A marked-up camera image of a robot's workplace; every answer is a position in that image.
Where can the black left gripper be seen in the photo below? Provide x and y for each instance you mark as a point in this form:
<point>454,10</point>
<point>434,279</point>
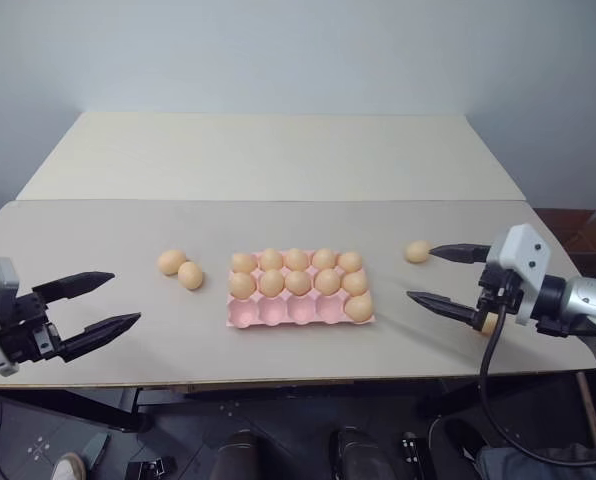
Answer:
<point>25,332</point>

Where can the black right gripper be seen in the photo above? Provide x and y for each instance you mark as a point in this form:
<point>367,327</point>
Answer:
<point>500,290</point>

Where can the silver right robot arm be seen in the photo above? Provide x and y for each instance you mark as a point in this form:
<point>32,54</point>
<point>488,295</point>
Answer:
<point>590,300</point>

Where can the pink plastic egg tray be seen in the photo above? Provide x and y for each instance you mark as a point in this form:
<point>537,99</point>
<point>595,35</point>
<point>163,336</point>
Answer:
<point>278,316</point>

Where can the tan egg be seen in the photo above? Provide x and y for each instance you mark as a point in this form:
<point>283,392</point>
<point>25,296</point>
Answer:
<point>272,282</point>
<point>190,275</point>
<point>418,251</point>
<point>489,327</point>
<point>298,282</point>
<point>354,282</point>
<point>271,259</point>
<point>171,262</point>
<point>297,259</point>
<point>359,306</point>
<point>350,261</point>
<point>327,281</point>
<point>243,261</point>
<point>324,258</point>
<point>242,284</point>

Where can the brown cardboard box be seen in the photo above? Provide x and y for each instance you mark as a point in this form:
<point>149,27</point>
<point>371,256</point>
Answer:
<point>573,235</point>

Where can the grey floor pedal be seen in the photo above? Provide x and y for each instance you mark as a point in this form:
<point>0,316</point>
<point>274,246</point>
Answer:
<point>93,450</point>

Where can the white shoe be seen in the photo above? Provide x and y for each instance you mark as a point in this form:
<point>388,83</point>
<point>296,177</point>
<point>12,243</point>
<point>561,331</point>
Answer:
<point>69,467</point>

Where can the black floor box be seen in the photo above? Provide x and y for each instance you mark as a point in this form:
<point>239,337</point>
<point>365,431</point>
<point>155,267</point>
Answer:
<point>150,470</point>

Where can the small black dotted device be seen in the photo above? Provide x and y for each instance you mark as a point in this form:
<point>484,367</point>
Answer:
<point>412,457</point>

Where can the wooden stick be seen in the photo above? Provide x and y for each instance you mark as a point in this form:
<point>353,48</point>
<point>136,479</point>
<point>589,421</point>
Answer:
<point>589,410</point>

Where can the dark rounded shape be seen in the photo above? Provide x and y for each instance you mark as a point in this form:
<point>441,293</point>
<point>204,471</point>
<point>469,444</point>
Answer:
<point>360,455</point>
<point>240,457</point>

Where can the grey fabric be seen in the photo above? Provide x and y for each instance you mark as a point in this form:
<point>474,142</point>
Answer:
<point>543,465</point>

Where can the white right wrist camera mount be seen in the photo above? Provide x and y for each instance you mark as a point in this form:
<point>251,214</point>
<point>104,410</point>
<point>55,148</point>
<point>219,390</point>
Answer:
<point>523,245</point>

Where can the black table frame leg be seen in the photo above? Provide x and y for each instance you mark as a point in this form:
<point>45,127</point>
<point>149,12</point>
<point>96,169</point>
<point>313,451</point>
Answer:
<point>78,405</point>

